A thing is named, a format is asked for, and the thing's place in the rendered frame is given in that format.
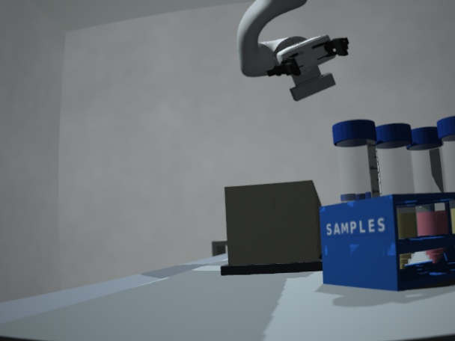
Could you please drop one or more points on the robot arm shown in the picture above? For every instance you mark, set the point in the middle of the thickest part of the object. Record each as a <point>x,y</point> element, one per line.
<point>256,58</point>

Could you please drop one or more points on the blue tube rack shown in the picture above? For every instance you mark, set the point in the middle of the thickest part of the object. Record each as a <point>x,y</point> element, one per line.
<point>361,247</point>

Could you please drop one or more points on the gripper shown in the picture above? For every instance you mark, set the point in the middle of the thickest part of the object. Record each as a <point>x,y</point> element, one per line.
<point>309,55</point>

